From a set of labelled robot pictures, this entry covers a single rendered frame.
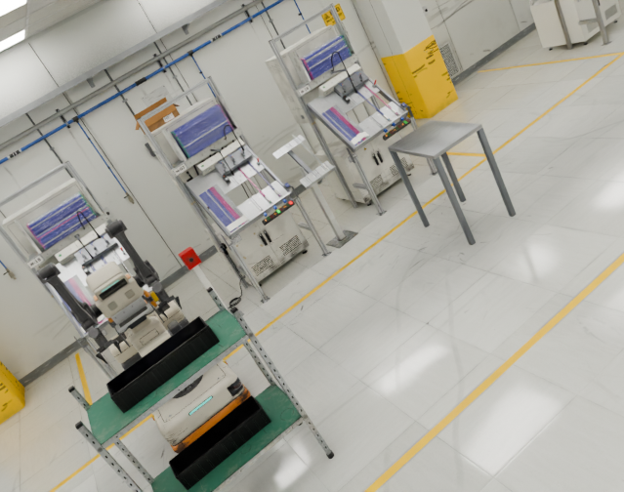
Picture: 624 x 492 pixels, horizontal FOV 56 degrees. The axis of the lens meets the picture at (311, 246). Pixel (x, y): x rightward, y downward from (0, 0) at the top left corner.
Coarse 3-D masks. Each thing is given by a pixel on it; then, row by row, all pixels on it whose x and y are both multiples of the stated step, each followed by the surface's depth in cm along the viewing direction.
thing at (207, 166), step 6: (234, 144) 544; (222, 150) 541; (228, 150) 541; (234, 150) 542; (216, 156) 538; (204, 162) 536; (210, 162) 535; (216, 162) 536; (198, 168) 535; (204, 168) 532; (210, 168) 536; (204, 174) 537
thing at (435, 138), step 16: (432, 128) 467; (448, 128) 449; (464, 128) 433; (480, 128) 425; (400, 144) 469; (416, 144) 452; (432, 144) 436; (448, 144) 420; (448, 160) 499; (400, 176) 490; (496, 176) 440; (448, 192) 429; (416, 208) 502; (512, 208) 452; (464, 224) 440
